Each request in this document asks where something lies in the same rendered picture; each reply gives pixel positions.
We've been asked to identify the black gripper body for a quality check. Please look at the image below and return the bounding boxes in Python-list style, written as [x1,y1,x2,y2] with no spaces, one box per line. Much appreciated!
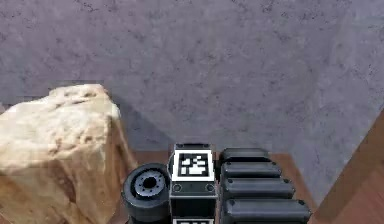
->
[121,162,172,224]

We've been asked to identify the beige cloth-covered furniture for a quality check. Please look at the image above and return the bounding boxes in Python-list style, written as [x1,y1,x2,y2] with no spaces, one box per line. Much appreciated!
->
[0,83,138,224]

